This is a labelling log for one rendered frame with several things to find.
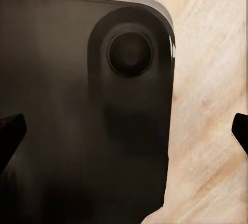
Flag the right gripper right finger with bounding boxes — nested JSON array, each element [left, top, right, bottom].
[[232, 113, 248, 155]]

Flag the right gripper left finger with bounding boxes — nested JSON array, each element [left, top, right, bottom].
[[0, 113, 27, 175]]

